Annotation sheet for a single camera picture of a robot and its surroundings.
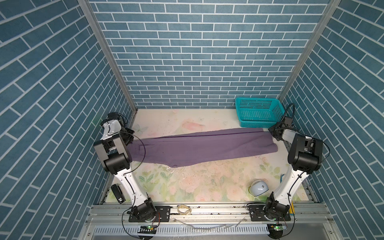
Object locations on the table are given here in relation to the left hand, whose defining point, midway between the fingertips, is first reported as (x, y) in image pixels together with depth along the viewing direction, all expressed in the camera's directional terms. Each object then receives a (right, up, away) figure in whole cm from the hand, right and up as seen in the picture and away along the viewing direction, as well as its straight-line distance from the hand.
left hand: (131, 137), depth 96 cm
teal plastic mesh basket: (+88, +18, +24) cm, 93 cm away
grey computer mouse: (+74, -23, -21) cm, 80 cm away
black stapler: (+2, -27, -19) cm, 33 cm away
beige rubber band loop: (+37, -35, -22) cm, 56 cm away
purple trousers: (+36, -7, +1) cm, 37 cm away
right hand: (+96, +7, +7) cm, 97 cm away
